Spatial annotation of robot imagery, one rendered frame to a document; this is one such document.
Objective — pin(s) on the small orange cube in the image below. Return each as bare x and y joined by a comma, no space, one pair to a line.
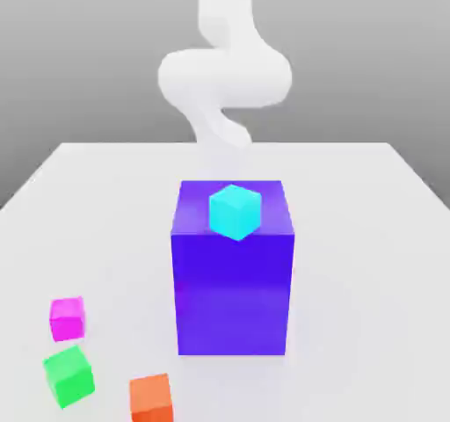
151,397

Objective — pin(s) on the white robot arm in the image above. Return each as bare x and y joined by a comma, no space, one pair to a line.
225,77

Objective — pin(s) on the small magenta cube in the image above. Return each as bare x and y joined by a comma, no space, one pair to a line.
66,320

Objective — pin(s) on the small green cube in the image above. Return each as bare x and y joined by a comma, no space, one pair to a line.
68,376

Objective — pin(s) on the small cyan cube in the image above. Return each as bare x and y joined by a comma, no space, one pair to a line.
235,214

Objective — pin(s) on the large purple box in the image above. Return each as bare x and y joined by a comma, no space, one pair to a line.
232,295

